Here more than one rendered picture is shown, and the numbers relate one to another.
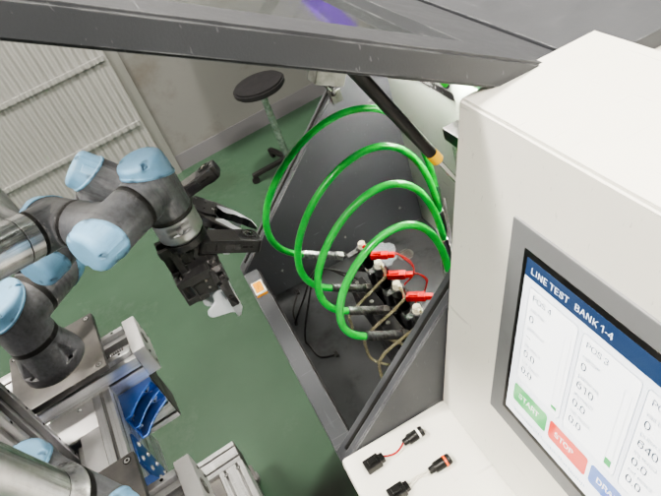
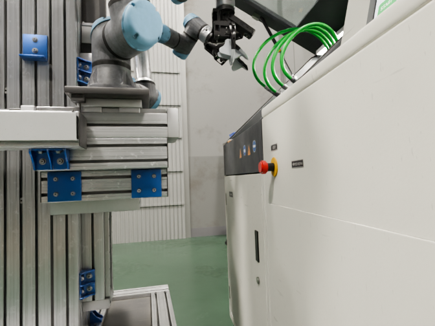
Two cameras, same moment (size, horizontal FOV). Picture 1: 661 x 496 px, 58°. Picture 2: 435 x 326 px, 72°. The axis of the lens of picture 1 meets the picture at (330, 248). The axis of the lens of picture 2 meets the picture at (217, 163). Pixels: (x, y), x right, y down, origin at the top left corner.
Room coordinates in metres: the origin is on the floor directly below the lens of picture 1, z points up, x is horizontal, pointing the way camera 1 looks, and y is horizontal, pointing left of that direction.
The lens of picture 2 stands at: (-0.28, 0.23, 0.77)
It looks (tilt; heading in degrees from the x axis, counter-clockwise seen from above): 3 degrees up; 2
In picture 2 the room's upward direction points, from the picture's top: 2 degrees counter-clockwise
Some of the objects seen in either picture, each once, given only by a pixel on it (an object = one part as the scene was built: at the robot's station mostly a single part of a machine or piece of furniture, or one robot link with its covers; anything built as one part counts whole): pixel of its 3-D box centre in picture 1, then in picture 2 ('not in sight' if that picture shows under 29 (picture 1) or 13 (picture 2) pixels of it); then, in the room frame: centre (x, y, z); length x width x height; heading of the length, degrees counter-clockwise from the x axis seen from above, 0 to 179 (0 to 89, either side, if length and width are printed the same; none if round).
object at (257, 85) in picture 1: (273, 126); not in sight; (3.35, 0.05, 0.30); 0.51 x 0.48 x 0.60; 112
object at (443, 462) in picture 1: (419, 476); not in sight; (0.53, 0.00, 0.99); 0.12 x 0.02 x 0.02; 102
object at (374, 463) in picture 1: (393, 449); not in sight; (0.60, 0.03, 0.99); 0.12 x 0.02 x 0.02; 104
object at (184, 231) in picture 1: (177, 224); (225, 4); (0.84, 0.22, 1.44); 0.08 x 0.08 x 0.05
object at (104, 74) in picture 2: not in sight; (112, 82); (0.64, 0.58, 1.09); 0.15 x 0.15 x 0.10
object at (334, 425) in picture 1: (300, 363); (243, 154); (0.97, 0.17, 0.87); 0.62 x 0.04 x 0.16; 10
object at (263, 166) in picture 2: not in sight; (267, 167); (0.52, 0.13, 0.80); 0.05 x 0.04 x 0.05; 10
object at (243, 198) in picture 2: not in sight; (243, 259); (0.97, 0.18, 0.44); 0.65 x 0.02 x 0.68; 10
